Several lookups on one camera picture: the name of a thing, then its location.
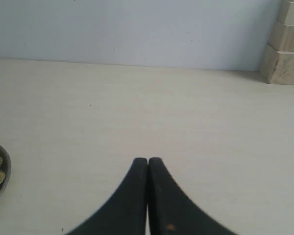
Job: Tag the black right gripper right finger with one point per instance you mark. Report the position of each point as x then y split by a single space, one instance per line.
171 212

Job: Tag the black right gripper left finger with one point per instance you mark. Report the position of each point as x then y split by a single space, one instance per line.
124 213

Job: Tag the round steel plate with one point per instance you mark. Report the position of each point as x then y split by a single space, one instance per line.
2 171

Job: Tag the stacked wooden blocks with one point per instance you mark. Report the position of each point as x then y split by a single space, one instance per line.
277 66

